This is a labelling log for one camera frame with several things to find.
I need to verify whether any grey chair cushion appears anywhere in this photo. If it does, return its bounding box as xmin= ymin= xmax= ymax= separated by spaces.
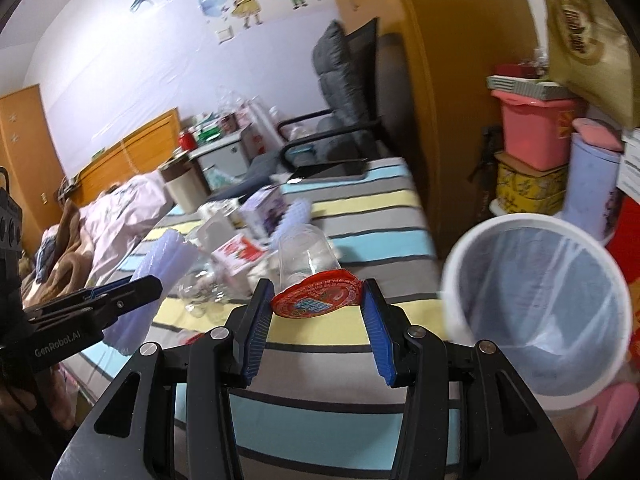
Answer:
xmin=240 ymin=20 xmax=371 ymax=181

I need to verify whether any red round foil lid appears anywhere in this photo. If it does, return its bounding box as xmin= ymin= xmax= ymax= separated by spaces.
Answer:
xmin=271 ymin=269 xmax=362 ymax=318

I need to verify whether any wooden wardrobe door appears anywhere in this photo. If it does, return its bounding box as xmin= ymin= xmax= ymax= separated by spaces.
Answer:
xmin=0 ymin=84 xmax=64 ymax=256

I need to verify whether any red jar on cabinet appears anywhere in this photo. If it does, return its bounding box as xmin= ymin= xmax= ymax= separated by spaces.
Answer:
xmin=179 ymin=130 xmax=198 ymax=152

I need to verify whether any lavender cylinder container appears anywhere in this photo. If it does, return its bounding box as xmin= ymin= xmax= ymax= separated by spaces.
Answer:
xmin=562 ymin=118 xmax=623 ymax=242

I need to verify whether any clear plastic cup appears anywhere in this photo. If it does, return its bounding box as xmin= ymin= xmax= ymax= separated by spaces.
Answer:
xmin=278 ymin=224 xmax=341 ymax=290

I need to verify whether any pink bed blanket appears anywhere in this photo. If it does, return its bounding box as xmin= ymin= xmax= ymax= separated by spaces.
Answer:
xmin=22 ymin=169 xmax=177 ymax=306

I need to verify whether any yellow floral tin box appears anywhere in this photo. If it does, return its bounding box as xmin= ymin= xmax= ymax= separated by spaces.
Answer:
xmin=495 ymin=151 xmax=568 ymax=216

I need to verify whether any beige brown thermos mug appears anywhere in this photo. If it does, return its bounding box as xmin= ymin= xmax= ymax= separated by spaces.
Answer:
xmin=157 ymin=152 xmax=210 ymax=214

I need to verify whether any white bedside cabinet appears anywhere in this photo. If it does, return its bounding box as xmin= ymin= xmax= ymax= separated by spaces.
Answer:
xmin=189 ymin=125 xmax=258 ymax=188

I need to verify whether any red white milk carton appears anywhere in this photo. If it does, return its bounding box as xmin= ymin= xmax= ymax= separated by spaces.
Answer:
xmin=213 ymin=233 xmax=267 ymax=278

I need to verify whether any black smartphone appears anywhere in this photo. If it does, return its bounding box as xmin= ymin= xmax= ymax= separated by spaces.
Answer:
xmin=290 ymin=159 xmax=368 ymax=181

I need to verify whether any white foam fruit net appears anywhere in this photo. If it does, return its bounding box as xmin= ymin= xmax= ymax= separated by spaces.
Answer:
xmin=270 ymin=198 xmax=312 ymax=250

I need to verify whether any purple milk carton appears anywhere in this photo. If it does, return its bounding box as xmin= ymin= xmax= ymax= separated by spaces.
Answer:
xmin=240 ymin=185 xmax=288 ymax=238

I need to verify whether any pink plastic bucket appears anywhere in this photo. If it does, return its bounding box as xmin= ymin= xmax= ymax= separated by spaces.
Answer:
xmin=491 ymin=90 xmax=587 ymax=171

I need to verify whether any gold paper gift bag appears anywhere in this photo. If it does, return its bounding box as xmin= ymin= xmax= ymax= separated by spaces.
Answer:
xmin=546 ymin=0 xmax=639 ymax=130

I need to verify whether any white plastic yogurt cup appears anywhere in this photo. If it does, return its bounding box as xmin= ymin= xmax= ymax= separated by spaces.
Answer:
xmin=189 ymin=205 xmax=238 ymax=254

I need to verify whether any white round trash bin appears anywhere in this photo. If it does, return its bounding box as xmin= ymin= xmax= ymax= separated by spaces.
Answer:
xmin=440 ymin=214 xmax=632 ymax=412

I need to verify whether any wooden headboard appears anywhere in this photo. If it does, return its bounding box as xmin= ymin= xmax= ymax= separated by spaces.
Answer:
xmin=68 ymin=108 xmax=180 ymax=206

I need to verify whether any striped flat gift box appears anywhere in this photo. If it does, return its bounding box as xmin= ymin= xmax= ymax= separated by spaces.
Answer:
xmin=486 ymin=75 xmax=577 ymax=101

